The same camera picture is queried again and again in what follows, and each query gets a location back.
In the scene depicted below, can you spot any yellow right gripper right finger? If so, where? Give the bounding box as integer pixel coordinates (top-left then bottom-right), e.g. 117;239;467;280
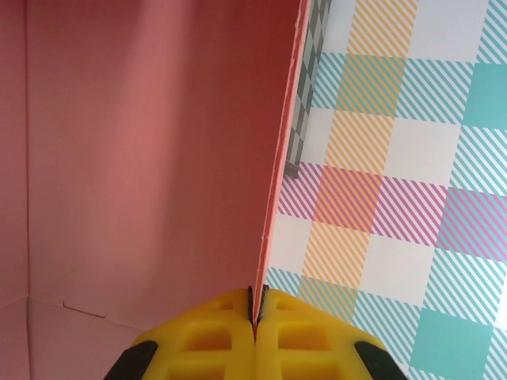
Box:
253;284;409;380

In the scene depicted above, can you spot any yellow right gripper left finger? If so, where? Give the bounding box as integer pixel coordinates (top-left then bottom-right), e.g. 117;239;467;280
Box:
106;287;257;380

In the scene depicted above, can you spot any pink paper box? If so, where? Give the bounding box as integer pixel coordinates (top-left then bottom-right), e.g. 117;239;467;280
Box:
0;0;312;345

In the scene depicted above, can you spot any black and silver chessboard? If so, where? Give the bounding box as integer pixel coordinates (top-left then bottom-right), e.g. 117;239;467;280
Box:
283;0;334;181

